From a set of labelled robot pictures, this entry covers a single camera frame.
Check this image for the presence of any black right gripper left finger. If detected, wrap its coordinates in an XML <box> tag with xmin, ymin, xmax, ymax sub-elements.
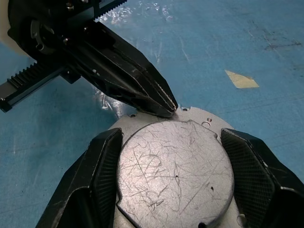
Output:
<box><xmin>35</xmin><ymin>127</ymin><xmax>124</xmax><ymax>228</ymax></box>

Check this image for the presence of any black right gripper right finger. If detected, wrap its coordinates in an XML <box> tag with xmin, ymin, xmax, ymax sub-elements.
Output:
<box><xmin>220</xmin><ymin>127</ymin><xmax>304</xmax><ymax>228</ymax></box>

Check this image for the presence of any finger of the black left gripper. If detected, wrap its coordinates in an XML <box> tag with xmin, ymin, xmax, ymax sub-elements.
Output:
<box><xmin>68</xmin><ymin>30</ymin><xmax>175</xmax><ymax>118</ymax></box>
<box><xmin>85</xmin><ymin>20</ymin><xmax>179</xmax><ymax>110</ymax></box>

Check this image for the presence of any silver round motor cover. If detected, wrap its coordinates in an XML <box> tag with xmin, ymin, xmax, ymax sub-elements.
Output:
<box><xmin>105</xmin><ymin>106</ymin><xmax>248</xmax><ymax>228</ymax></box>

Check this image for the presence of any beige tape piece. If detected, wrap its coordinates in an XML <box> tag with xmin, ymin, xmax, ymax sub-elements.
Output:
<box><xmin>224</xmin><ymin>69</ymin><xmax>260</xmax><ymax>89</ymax></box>

